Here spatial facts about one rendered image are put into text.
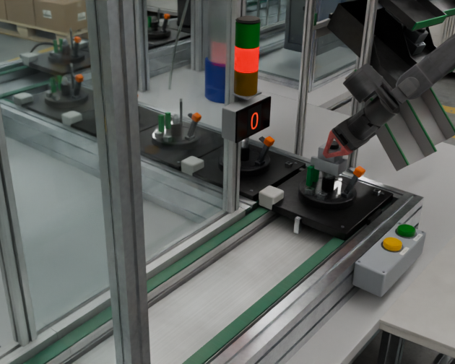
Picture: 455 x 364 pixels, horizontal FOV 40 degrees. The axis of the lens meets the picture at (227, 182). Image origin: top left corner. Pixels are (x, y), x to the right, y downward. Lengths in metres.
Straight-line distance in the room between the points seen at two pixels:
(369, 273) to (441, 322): 0.18
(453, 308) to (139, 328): 0.86
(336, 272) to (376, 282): 0.09
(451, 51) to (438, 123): 0.54
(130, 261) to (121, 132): 0.15
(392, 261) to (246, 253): 0.32
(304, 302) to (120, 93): 0.73
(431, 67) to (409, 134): 0.42
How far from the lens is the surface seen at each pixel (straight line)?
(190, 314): 1.25
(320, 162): 1.50
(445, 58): 1.39
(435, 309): 1.44
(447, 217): 1.77
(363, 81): 1.38
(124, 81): 0.60
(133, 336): 0.74
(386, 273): 1.34
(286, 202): 1.51
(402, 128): 1.76
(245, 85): 1.31
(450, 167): 2.06
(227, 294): 1.30
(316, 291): 1.25
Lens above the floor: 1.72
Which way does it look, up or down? 28 degrees down
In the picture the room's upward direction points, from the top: 1 degrees clockwise
